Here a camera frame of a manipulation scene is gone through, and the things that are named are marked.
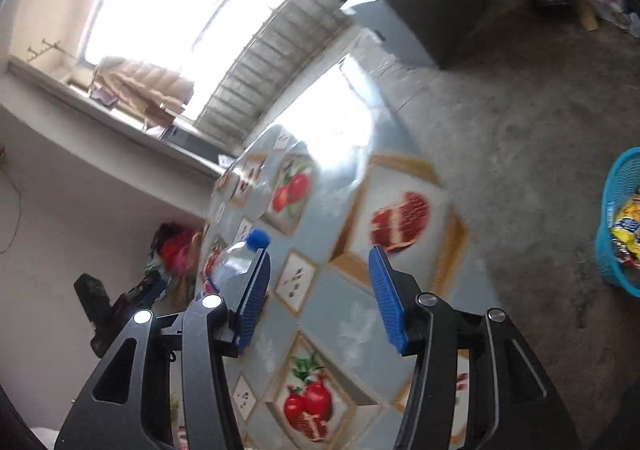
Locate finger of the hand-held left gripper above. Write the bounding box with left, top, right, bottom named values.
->
left=117, top=274, right=169, bottom=319

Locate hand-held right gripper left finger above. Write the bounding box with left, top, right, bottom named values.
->
left=54, top=247, right=273, bottom=450

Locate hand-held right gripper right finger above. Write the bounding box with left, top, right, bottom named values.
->
left=368, top=245, right=583, bottom=450

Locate clear bottle with blue cap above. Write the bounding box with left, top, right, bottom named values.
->
left=202, top=229, right=272, bottom=301

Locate blue plastic basket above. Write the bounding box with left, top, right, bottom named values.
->
left=595, top=147, right=640, bottom=298

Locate yellow snack packet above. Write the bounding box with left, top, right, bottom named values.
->
left=610, top=190, right=640, bottom=265

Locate fruit print tablecloth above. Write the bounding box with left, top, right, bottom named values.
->
left=197, top=27, right=496, bottom=450

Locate beige padded jacket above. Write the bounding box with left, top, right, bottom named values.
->
left=92, top=56, right=196, bottom=110

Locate metal balcony railing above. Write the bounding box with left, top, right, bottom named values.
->
left=195, top=0, right=361, bottom=155

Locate grey cabinet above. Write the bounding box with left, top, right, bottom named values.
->
left=340, top=0, right=531, bottom=70

